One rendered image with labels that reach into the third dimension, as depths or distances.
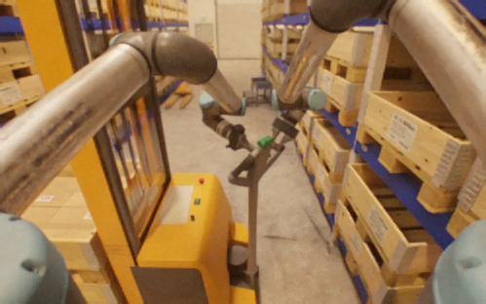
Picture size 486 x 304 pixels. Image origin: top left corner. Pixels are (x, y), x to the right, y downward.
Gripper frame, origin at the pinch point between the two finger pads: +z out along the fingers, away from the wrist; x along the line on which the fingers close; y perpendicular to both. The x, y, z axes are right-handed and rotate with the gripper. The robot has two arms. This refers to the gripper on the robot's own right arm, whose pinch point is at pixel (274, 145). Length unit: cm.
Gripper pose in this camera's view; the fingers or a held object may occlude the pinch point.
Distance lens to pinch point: 125.5
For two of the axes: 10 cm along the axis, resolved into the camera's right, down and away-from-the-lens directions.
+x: -7.1, -5.4, 4.5
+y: 4.9, 0.7, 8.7
